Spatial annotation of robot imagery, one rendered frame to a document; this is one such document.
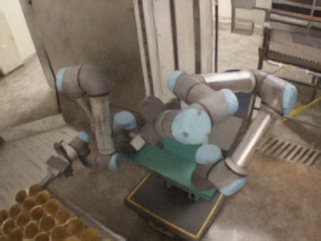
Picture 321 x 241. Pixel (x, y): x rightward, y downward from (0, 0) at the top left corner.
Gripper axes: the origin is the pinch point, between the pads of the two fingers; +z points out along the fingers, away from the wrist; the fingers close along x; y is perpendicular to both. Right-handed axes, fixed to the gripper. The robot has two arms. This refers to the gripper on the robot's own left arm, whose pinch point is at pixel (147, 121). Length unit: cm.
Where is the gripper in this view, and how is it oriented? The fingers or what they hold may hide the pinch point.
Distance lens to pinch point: 71.4
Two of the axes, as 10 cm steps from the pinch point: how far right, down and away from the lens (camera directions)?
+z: -3.8, -0.3, 9.2
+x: 6.6, -7.1, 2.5
